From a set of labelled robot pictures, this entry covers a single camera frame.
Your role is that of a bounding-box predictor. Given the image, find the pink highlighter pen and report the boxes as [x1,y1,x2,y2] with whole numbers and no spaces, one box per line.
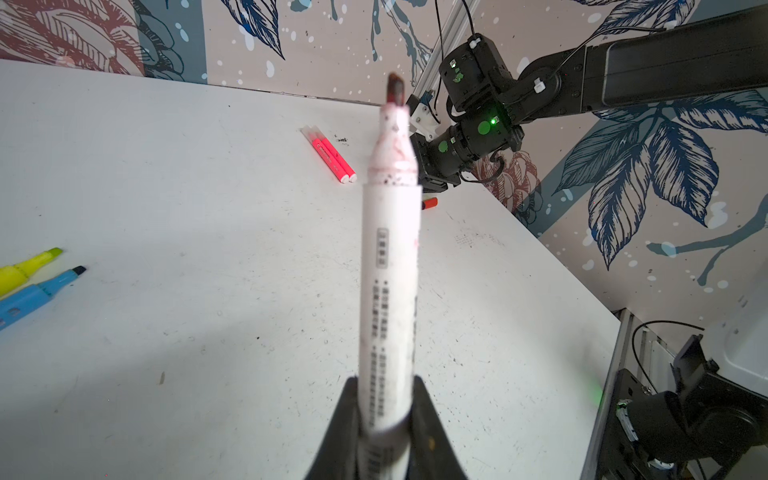
[310,126,357,183]
[300,126,349,184]

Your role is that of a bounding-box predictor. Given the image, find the yellow highlighter pen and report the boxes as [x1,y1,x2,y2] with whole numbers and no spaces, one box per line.
[0,247,63,296]

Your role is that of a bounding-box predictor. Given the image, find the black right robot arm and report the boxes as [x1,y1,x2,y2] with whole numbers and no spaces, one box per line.
[411,1,767,193]

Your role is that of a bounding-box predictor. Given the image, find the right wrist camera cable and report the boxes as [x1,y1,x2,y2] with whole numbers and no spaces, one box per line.
[433,0,478,115]

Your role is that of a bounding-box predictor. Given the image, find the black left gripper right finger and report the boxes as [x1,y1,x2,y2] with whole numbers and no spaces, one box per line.
[409,376,467,480]

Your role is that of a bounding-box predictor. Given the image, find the white marker pen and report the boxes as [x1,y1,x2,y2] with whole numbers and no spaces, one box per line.
[357,74,422,479]

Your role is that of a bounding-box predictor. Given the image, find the red pen cap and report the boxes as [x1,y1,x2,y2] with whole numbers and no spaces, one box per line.
[421,198,438,210]

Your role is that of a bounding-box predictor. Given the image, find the blue highlighter pen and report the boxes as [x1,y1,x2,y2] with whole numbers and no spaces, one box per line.
[1,266,87,329]

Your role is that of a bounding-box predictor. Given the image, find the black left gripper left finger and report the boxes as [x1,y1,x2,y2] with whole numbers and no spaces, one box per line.
[305,377,360,480]

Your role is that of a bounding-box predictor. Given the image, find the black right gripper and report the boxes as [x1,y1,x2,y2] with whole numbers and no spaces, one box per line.
[410,124,480,194]

